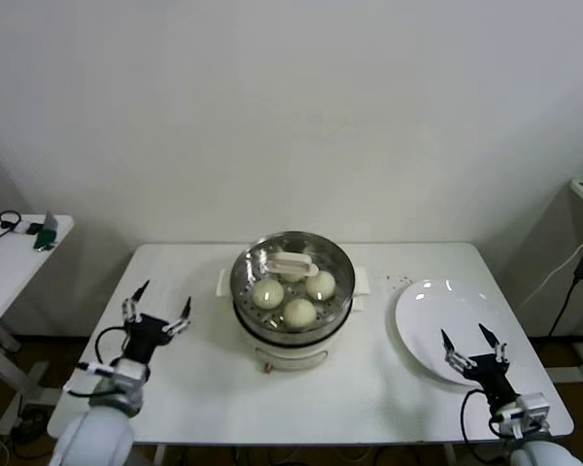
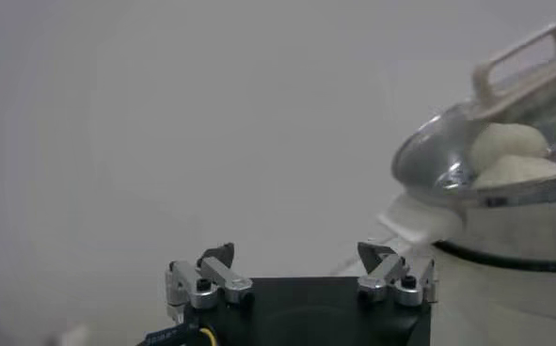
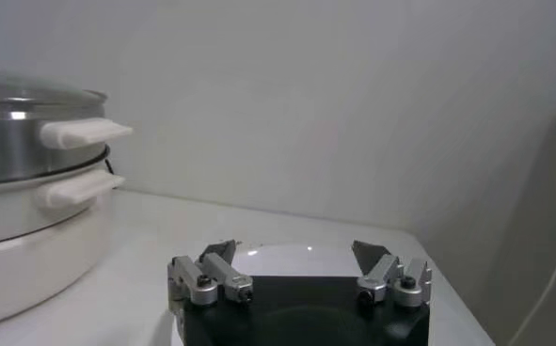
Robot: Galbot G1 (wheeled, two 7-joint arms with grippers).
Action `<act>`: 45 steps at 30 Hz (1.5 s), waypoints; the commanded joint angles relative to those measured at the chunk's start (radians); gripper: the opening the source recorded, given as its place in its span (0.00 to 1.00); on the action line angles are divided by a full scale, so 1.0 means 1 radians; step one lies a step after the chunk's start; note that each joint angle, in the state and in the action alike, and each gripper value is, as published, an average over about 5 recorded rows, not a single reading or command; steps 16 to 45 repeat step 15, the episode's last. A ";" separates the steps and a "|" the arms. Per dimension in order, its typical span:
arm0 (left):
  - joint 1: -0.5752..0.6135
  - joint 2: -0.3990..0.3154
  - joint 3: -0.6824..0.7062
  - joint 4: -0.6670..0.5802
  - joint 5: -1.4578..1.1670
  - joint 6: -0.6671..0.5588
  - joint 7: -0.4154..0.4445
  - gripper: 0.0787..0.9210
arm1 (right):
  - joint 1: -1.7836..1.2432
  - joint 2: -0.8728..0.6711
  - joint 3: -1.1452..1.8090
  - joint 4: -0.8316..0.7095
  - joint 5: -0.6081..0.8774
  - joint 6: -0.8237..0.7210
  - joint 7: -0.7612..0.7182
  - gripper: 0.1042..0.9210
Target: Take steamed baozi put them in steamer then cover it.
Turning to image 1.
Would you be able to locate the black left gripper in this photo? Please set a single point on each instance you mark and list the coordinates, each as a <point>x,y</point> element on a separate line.
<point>146,337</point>

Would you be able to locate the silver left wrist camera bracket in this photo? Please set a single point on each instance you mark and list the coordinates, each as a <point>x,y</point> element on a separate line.
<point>112,371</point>

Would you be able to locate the dark crumbs scatter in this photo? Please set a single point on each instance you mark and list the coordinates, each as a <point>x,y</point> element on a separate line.
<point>403,278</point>

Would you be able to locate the white desk base frame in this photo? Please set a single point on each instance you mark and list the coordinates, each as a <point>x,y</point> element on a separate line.
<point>571,375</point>

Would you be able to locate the floor power strip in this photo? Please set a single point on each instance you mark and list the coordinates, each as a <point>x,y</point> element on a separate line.
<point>29,423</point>

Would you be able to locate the perforated steel steamer basket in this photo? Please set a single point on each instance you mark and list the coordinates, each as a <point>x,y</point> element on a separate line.
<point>342,301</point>

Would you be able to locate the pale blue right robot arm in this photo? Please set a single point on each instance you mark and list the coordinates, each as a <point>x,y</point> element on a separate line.
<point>539,449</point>

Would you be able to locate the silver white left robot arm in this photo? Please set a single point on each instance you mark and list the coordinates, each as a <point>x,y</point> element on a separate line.
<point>102,422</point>

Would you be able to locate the white steamed baozi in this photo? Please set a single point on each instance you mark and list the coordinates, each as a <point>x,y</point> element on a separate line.
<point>267,293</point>
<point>320,285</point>
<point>298,313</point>
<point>294,276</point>

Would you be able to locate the white side table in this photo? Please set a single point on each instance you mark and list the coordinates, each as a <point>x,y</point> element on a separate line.
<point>10,272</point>

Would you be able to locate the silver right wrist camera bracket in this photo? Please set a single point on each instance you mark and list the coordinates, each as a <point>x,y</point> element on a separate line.
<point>527,412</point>

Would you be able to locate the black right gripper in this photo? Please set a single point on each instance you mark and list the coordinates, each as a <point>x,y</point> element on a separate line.
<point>490,376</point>

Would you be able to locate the round glass pot lid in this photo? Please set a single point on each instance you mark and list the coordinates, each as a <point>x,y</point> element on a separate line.
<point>291,286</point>

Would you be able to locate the large white plate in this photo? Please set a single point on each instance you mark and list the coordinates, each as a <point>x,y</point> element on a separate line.
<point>427,320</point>

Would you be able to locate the white table leg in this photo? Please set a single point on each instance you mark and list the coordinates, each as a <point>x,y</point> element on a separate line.
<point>159,456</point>
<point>448,456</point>

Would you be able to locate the white electric cooking pot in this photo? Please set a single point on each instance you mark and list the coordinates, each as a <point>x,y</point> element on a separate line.
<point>291,356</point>

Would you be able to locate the green tool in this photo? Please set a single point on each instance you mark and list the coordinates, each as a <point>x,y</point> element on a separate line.
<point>44,239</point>

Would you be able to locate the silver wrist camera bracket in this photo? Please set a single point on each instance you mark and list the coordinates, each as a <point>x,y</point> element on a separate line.
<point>112,371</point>
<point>527,412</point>

